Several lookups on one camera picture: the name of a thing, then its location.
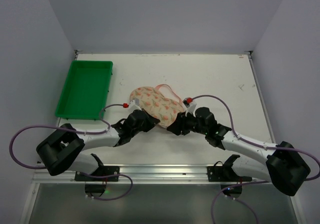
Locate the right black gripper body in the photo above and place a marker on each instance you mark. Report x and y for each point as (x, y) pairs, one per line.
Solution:
(180, 123)

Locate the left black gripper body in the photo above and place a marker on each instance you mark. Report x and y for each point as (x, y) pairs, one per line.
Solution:
(146, 117)

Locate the floral laundry bag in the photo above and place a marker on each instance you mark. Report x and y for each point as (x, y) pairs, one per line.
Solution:
(156, 104)

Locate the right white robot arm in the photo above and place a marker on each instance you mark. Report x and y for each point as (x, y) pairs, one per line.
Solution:
(279, 164)

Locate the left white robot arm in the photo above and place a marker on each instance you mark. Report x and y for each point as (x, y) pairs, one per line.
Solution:
(63, 149)

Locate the green plastic tray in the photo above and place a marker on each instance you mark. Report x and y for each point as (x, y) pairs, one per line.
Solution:
(85, 90)

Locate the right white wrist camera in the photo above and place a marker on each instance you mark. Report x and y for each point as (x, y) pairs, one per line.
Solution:
(190, 105)

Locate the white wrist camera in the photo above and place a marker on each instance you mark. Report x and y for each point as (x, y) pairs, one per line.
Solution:
(134, 105)
(190, 105)

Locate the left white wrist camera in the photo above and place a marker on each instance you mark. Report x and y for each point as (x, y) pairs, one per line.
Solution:
(134, 105)

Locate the aluminium mounting rail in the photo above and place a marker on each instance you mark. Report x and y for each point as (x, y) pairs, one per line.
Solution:
(140, 174)

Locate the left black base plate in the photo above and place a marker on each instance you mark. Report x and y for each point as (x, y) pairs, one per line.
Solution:
(100, 173)

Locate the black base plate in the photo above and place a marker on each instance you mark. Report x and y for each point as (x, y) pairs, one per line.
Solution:
(220, 174)
(100, 173)

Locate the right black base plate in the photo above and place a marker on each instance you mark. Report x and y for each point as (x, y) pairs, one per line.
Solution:
(220, 174)

